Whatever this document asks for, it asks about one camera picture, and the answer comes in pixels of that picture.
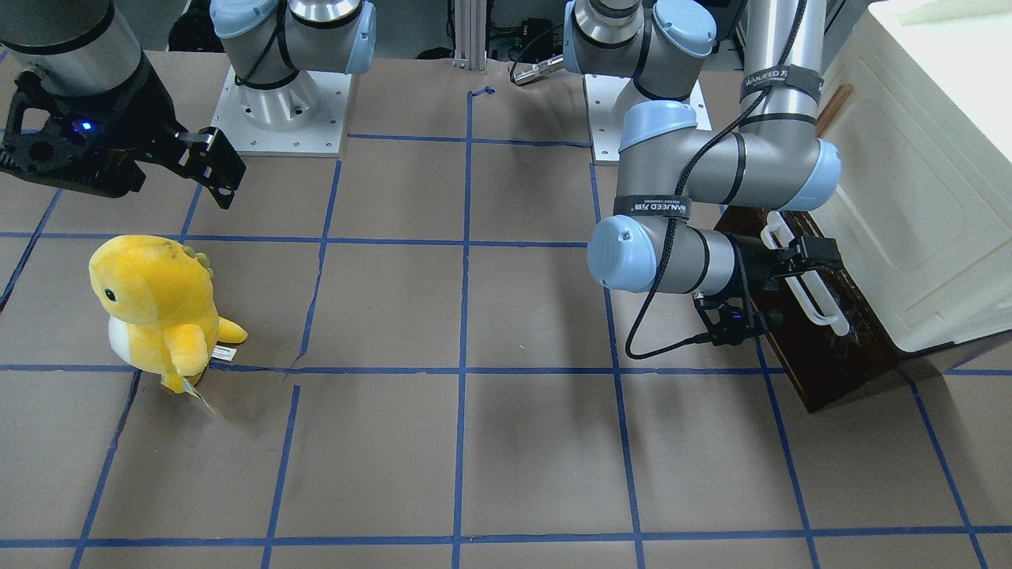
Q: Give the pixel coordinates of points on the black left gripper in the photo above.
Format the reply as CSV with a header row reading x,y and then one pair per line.
x,y
751,267

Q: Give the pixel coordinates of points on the white drawer handle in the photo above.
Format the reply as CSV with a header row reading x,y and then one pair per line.
x,y
809,289

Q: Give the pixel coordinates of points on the wooden cabinet handle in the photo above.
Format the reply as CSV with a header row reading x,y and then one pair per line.
x,y
832,108

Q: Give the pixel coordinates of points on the yellow plush dinosaur toy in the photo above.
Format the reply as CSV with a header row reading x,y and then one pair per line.
x,y
162,317

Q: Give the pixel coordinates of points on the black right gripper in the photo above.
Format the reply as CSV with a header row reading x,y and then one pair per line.
x,y
149,115

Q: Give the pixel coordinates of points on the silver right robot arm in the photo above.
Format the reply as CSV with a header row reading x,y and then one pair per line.
x,y
85,48

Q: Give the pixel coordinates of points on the aluminium frame post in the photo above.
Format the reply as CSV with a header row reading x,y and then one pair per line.
x,y
470,34

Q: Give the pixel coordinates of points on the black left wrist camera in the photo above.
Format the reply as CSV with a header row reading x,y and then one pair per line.
x,y
727,324

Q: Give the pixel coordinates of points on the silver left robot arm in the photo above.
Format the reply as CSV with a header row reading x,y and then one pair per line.
x,y
771,158

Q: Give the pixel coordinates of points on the cream white cabinet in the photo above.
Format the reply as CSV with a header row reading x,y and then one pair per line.
x,y
922,209

